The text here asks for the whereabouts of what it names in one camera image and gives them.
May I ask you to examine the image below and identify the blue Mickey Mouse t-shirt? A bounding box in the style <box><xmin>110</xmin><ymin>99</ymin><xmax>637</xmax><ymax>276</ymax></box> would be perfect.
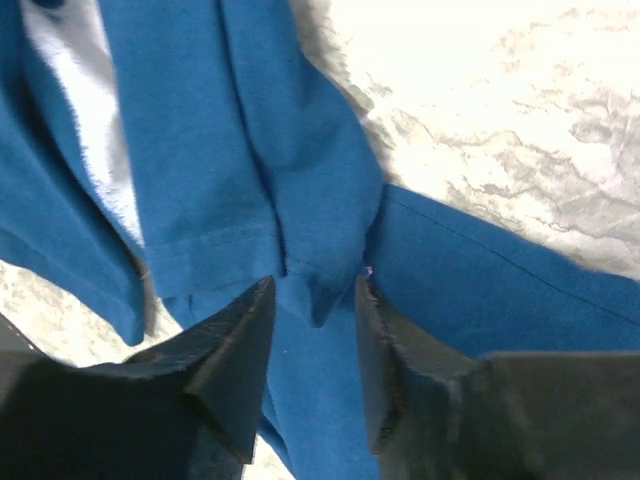
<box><xmin>1</xmin><ymin>0</ymin><xmax>639</xmax><ymax>479</ymax></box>

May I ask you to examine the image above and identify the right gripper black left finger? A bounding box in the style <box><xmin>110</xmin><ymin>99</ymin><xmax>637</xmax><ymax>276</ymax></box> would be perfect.
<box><xmin>1</xmin><ymin>277</ymin><xmax>275</xmax><ymax>480</ymax></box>

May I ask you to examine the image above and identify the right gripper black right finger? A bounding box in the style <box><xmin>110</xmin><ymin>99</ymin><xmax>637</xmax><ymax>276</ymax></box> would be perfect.
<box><xmin>355</xmin><ymin>278</ymin><xmax>639</xmax><ymax>479</ymax></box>

